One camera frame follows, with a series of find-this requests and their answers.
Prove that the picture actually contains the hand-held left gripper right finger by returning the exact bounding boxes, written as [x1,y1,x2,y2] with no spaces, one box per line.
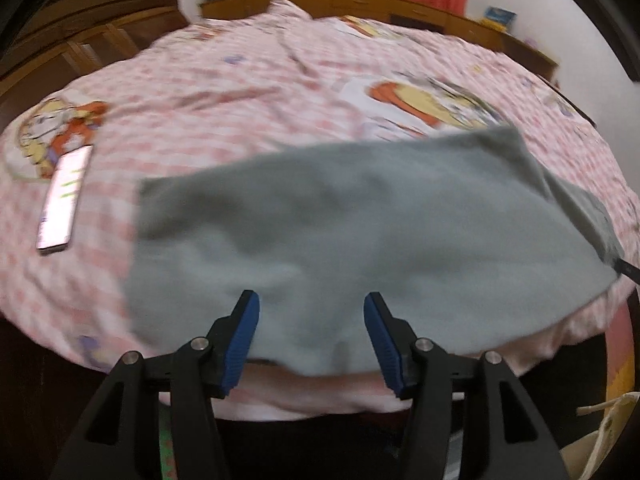
[363,292,571,480]

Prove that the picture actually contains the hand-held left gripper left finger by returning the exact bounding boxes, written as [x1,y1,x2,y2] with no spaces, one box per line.
[50,289,261,480]

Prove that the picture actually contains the pink checked cartoon blanket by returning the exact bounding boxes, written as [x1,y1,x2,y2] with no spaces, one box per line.
[0,0,640,421]

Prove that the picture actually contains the dark wooden wardrobe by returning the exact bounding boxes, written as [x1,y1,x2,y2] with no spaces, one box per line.
[0,0,191,121]

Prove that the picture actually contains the grey pants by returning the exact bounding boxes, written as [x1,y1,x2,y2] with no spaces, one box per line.
[122,126,626,378]

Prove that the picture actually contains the smartphone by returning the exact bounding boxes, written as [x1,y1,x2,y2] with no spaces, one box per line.
[36,145,95,256]

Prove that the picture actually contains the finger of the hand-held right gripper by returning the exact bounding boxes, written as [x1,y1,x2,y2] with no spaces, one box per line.
[616,257,640,287]

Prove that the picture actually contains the cream bag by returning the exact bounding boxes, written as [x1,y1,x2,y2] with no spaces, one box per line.
[560,392,640,480]

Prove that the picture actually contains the wooden headboard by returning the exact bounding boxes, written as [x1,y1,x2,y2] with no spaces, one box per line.
[200,0,558,81]

